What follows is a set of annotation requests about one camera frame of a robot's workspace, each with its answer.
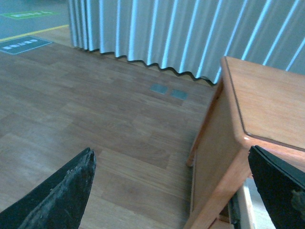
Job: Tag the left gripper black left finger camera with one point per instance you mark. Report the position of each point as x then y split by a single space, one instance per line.
58 202

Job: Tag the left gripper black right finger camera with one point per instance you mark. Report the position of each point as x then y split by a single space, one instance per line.
281 187

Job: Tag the wooden drawer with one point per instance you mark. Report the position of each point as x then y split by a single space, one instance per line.
247 210

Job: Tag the light wooden nightstand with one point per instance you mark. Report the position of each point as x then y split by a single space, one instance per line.
253 105

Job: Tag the near floor sign sticker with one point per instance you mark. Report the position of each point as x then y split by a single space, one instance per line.
22 44

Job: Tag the pale blue pleated curtain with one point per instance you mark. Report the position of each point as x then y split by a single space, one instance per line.
193 35

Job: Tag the far green floor sticker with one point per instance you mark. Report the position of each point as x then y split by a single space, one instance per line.
29 14

